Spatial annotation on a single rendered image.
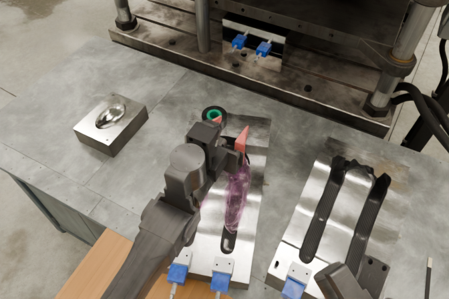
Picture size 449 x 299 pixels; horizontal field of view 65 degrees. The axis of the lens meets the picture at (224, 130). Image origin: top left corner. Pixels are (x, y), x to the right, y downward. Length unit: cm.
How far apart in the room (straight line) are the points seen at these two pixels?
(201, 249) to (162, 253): 41
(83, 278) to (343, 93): 110
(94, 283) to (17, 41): 264
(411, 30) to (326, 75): 45
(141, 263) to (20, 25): 319
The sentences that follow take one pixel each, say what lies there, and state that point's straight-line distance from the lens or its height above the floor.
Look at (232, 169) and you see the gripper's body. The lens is 69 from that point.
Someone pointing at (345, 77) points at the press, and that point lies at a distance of 154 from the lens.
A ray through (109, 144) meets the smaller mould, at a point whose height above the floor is 87.
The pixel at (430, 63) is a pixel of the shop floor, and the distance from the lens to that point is 318.
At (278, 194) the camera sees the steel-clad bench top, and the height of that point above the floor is 80.
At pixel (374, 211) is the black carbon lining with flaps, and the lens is 103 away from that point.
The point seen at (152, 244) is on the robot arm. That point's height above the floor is 123.
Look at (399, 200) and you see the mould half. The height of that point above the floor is 93.
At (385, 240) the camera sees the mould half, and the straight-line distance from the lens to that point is 102.
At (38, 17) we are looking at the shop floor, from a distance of 365.
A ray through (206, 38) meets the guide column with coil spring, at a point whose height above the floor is 86.
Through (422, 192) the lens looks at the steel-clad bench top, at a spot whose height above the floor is 80.
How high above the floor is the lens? 176
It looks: 50 degrees down
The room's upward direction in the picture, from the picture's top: straight up
